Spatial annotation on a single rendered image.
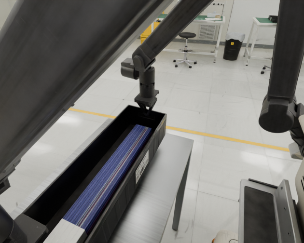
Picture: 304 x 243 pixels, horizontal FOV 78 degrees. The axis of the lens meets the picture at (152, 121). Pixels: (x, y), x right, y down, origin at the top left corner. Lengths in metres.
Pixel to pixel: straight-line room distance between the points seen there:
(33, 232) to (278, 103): 0.57
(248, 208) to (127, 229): 0.34
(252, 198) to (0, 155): 0.57
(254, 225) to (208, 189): 1.15
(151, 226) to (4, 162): 0.48
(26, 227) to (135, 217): 0.31
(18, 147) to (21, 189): 1.78
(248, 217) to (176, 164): 0.30
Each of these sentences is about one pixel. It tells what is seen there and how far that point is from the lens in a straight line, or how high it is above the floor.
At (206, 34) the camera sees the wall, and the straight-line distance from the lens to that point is 5.88.
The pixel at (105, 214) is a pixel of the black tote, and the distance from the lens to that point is 0.48.
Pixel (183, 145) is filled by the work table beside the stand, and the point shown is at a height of 0.80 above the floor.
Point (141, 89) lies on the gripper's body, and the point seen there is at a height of 1.05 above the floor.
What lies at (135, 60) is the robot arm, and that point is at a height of 1.17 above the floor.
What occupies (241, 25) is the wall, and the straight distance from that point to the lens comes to 5.86.
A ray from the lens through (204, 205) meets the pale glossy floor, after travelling 1.62.
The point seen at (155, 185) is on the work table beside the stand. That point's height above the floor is 0.80.
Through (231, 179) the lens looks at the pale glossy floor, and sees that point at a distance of 1.83.
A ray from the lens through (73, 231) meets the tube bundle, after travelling 0.55.
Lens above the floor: 1.36
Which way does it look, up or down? 36 degrees down
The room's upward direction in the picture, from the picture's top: straight up
